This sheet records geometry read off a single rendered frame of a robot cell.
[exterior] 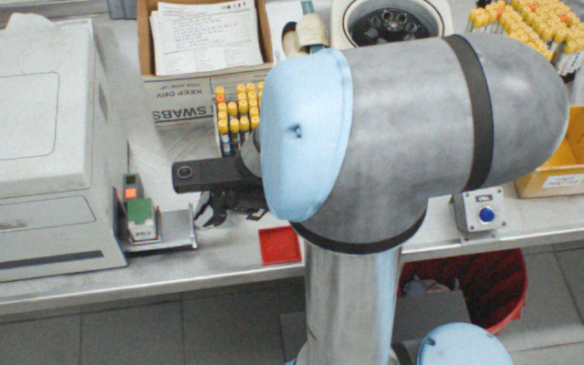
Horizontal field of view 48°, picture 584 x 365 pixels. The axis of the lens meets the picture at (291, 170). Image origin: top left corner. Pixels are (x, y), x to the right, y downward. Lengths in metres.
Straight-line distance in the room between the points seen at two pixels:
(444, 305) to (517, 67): 0.63
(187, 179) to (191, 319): 1.10
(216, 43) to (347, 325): 0.86
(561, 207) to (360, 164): 0.88
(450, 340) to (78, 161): 0.52
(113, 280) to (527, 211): 0.74
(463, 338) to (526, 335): 1.34
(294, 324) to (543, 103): 0.63
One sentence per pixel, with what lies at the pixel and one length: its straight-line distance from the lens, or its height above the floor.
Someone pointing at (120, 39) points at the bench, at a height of 0.87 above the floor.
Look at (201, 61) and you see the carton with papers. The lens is 1.32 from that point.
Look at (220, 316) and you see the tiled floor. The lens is 2.04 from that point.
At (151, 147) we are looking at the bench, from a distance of 1.28.
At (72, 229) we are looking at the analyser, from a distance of 1.04.
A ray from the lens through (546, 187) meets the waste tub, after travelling 1.25.
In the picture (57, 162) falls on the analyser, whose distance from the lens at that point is 0.92.
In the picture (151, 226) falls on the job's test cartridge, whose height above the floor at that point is 0.97.
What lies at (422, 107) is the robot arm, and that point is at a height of 1.57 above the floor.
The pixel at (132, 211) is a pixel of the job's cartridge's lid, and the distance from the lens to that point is 1.08.
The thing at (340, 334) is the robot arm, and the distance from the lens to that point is 0.61.
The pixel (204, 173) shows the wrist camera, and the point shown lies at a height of 1.07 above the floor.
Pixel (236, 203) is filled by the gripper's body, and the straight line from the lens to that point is 1.02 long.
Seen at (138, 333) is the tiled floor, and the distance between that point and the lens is 2.06.
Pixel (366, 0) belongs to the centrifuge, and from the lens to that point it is 1.37.
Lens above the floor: 1.90
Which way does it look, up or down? 57 degrees down
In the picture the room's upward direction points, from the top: 1 degrees clockwise
